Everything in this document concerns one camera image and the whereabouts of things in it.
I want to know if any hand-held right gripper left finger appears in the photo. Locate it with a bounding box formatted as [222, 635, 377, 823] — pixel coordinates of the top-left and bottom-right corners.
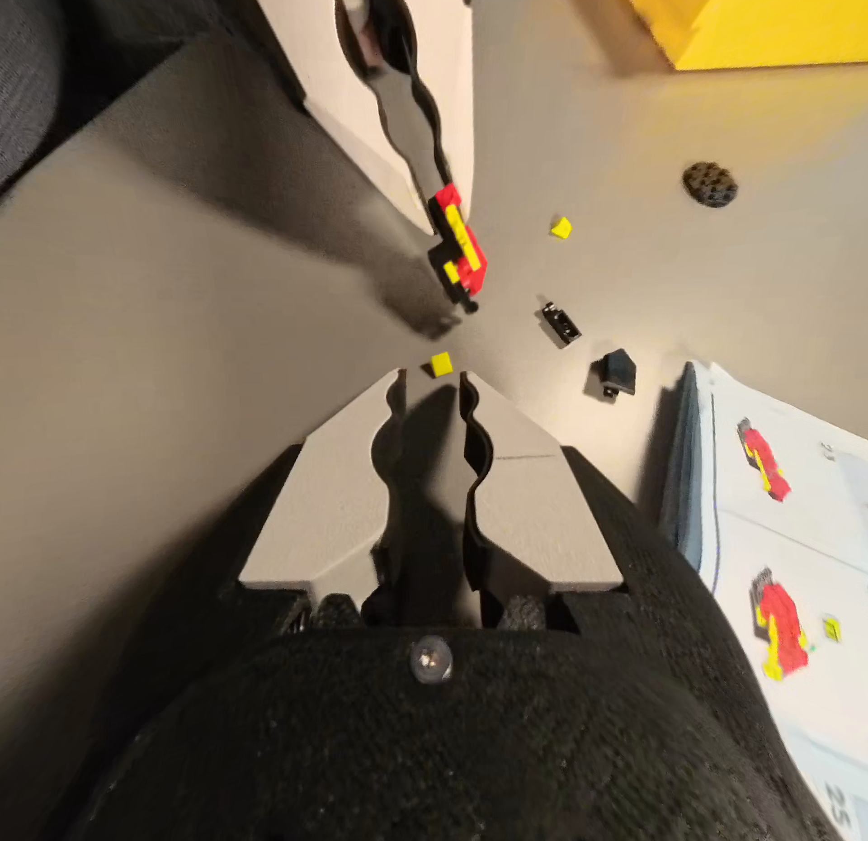
[238, 369, 408, 613]

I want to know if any round black lego piece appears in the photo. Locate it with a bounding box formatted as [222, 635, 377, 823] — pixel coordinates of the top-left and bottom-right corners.
[681, 161, 740, 209]

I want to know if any lego instruction booklet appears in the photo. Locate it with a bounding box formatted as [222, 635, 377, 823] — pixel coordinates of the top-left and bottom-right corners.
[659, 359, 868, 841]

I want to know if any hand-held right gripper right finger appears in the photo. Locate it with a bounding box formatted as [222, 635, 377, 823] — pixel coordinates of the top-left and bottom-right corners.
[460, 372, 625, 616]

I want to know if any black clip lego piece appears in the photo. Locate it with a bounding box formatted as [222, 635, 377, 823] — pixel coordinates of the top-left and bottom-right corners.
[541, 302, 584, 348]

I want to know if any red yellow lego body assembly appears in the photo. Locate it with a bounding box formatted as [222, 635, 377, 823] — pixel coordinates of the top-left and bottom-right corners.
[426, 182, 491, 314]

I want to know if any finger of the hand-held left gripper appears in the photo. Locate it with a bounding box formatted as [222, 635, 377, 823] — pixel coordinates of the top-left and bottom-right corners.
[380, 0, 476, 219]
[243, 0, 436, 236]

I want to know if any person's left hand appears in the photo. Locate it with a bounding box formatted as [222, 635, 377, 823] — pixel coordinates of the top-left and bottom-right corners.
[354, 14, 382, 69]

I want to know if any black wedge lego piece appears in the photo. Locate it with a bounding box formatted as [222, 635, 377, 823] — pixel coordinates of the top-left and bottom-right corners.
[589, 348, 638, 401]

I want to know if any person's leg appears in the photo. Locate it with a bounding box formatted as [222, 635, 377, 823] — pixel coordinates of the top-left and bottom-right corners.
[61, 0, 231, 133]

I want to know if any person's torso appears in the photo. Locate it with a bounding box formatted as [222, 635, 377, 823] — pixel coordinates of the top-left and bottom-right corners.
[0, 0, 69, 184]

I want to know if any yellow plastic bin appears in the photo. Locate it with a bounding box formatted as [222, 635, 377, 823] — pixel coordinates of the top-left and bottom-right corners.
[609, 0, 868, 73]

